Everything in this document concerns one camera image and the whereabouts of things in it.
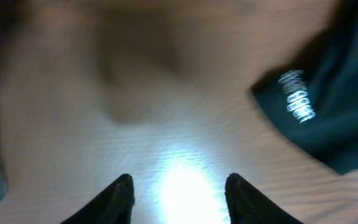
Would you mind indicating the black polo shirt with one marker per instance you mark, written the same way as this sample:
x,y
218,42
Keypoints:
x,y
313,100

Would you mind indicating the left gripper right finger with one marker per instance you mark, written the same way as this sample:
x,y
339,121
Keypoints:
x,y
247,205

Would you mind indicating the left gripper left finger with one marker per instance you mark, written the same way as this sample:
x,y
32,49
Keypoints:
x,y
111,206

